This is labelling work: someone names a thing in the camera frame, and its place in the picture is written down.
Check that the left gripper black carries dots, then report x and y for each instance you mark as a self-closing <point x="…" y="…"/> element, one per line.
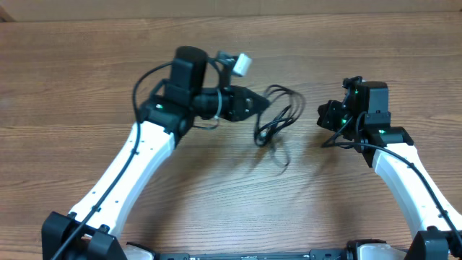
<point x="238" y="110"/>

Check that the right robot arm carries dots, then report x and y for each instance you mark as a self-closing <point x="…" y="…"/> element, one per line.
<point x="362" y="122"/>

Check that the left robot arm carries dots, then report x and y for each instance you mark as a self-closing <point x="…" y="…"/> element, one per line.
<point x="198" y="86"/>

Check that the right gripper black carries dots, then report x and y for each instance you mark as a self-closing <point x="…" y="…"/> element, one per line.
<point x="327" y="114"/>

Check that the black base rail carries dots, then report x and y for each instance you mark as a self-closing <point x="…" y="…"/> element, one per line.
<point x="252" y="255"/>

